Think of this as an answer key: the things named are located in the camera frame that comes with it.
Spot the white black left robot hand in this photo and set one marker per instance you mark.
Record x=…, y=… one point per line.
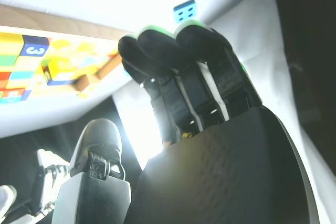
x=223, y=169

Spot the yellow cube block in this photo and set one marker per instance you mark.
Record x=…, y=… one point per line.
x=61, y=68

